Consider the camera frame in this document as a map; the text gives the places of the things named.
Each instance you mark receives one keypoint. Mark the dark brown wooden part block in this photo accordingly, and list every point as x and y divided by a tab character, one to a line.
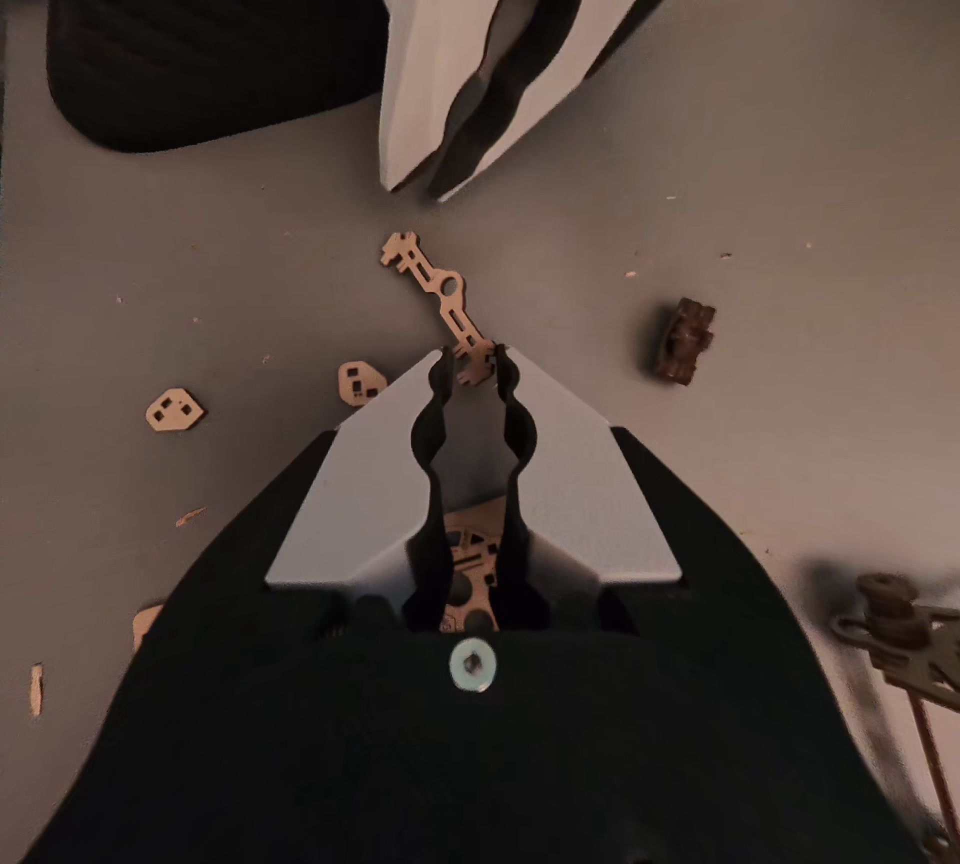
685	343

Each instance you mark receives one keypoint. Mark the long wooden model part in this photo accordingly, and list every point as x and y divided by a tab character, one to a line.
448	294

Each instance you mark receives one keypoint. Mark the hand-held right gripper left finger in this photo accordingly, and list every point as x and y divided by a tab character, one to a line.
352	504

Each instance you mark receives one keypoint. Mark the thin wood sliver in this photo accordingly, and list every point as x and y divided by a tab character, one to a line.
190	517
36	688

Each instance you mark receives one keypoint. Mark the laser-cut wooden parts sheet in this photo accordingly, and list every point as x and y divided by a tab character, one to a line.
471	598

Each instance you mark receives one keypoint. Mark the small wooden model part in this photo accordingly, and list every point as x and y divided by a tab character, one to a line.
175	411
362	384

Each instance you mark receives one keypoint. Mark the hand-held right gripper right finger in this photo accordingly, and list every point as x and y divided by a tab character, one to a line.
592	504

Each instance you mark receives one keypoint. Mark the partly built wooden model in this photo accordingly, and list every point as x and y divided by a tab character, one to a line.
892	616

